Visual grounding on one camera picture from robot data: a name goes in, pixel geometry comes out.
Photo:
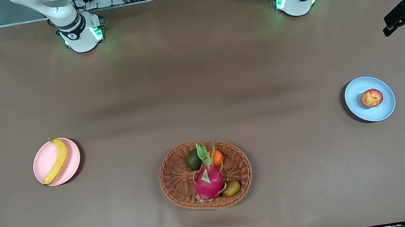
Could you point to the brown wicker basket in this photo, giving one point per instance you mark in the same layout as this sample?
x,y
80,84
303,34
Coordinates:
x,y
175,183

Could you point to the orange tangerine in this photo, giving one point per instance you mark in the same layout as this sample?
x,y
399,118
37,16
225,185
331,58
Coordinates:
x,y
218,159

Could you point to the dark green avocado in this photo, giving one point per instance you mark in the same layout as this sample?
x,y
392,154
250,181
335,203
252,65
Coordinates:
x,y
193,160

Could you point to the brown green kiwi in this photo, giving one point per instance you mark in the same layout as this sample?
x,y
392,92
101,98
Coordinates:
x,y
231,189

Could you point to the pink dragon fruit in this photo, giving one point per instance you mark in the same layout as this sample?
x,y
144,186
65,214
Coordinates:
x,y
208,183

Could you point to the pink round plate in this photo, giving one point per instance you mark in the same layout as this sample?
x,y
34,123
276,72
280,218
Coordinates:
x,y
45,158

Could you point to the light blue round plate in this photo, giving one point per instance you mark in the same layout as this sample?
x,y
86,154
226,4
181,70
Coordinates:
x,y
373,115

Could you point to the red yellow apple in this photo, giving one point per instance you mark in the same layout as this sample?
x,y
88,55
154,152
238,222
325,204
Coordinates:
x,y
371,98

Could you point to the yellow banana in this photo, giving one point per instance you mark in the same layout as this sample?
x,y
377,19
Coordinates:
x,y
59,160

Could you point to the brown table cloth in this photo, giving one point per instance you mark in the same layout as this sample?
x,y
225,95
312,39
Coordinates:
x,y
179,72

